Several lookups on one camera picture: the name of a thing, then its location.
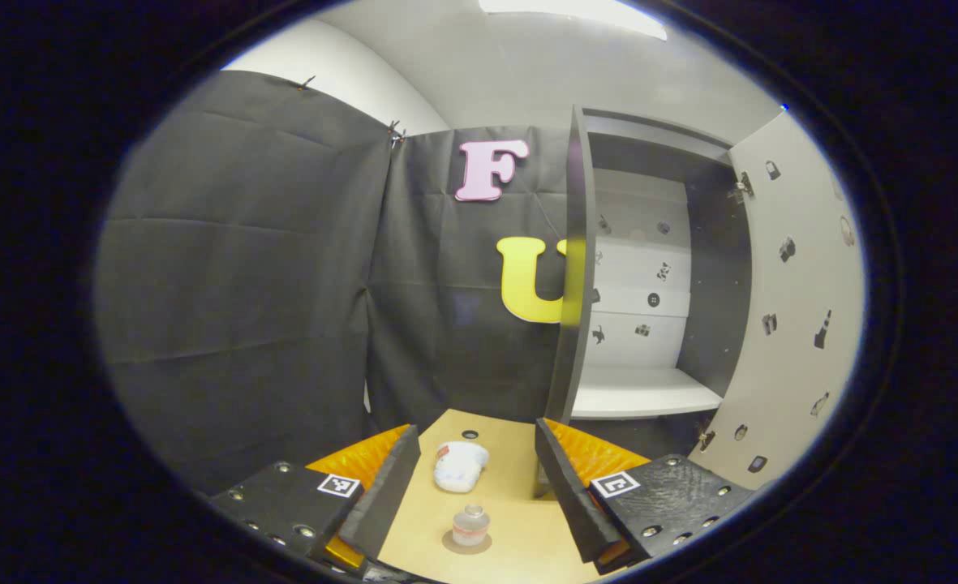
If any brown round coaster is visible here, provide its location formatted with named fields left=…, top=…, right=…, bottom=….
left=442, top=527, right=494, bottom=556

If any dark grey cabinet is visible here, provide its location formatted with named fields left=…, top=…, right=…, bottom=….
left=542, top=104, right=754, bottom=497

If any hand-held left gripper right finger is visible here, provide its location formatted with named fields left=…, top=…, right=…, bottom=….
left=534, top=418, right=759, bottom=575

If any white plastic container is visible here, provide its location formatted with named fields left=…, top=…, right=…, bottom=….
left=433, top=440, right=490, bottom=494

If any black backdrop cloth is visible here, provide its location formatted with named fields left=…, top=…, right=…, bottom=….
left=93, top=69, right=578, bottom=496

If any ceiling light panel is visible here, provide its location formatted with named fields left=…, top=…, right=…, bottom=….
left=479, top=0, right=668, bottom=42

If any clear bottle pink label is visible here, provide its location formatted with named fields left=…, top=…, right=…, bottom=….
left=452, top=503, right=492, bottom=548

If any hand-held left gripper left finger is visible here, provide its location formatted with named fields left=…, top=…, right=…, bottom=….
left=209, top=423, right=423, bottom=577

